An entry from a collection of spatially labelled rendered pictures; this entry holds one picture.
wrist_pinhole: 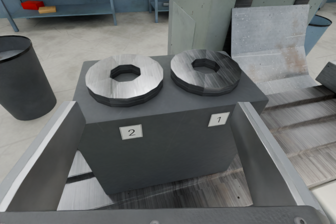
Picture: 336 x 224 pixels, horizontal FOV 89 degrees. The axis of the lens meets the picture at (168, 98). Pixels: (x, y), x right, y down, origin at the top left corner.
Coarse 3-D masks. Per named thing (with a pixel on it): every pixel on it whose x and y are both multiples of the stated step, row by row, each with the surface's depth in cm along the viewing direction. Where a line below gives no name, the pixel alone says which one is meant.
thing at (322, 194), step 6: (324, 186) 39; (330, 186) 39; (312, 192) 38; (318, 192) 38; (324, 192) 38; (330, 192) 38; (318, 198) 37; (324, 198) 37; (330, 198) 37; (324, 204) 36; (330, 204) 36; (324, 210) 36; (330, 210) 35; (330, 216) 35; (330, 222) 35
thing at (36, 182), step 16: (64, 112) 9; (80, 112) 11; (48, 128) 8; (64, 128) 9; (80, 128) 11; (32, 144) 8; (48, 144) 8; (64, 144) 9; (32, 160) 7; (48, 160) 8; (64, 160) 9; (16, 176) 6; (32, 176) 7; (48, 176) 8; (64, 176) 9; (0, 192) 6; (16, 192) 6; (32, 192) 7; (48, 192) 8; (0, 208) 6; (16, 208) 6; (32, 208) 7; (48, 208) 8
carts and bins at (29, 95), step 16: (320, 16) 218; (320, 32) 201; (0, 48) 149; (16, 48) 154; (32, 48) 141; (304, 48) 215; (0, 64) 120; (16, 64) 127; (32, 64) 139; (0, 80) 126; (16, 80) 132; (32, 80) 142; (0, 96) 136; (16, 96) 139; (32, 96) 147; (48, 96) 163; (16, 112) 150; (32, 112) 155
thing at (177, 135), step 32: (96, 64) 21; (128, 64) 22; (160, 64) 24; (192, 64) 23; (224, 64) 22; (96, 96) 18; (128, 96) 17; (160, 96) 19; (192, 96) 19; (224, 96) 20; (256, 96) 20; (96, 128) 17; (128, 128) 18; (160, 128) 19; (192, 128) 20; (224, 128) 22; (96, 160) 21; (128, 160) 22; (160, 160) 24; (192, 160) 26; (224, 160) 29
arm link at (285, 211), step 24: (0, 216) 4; (24, 216) 5; (48, 216) 5; (72, 216) 5; (96, 216) 5; (120, 216) 5; (144, 216) 5; (168, 216) 5; (192, 216) 5; (216, 216) 5; (240, 216) 5; (264, 216) 5; (288, 216) 5; (312, 216) 5
